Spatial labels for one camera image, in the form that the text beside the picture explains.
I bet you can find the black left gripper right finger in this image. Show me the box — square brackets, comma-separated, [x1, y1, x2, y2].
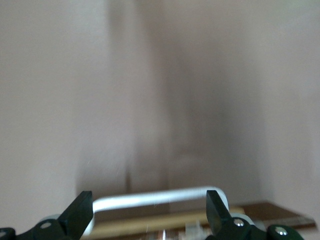
[206, 189, 305, 240]

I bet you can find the wooden drawer with white handle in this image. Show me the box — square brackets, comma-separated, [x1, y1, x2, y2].
[83, 186, 317, 240]

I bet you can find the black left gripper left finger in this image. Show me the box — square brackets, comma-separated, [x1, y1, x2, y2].
[0, 190, 94, 240]

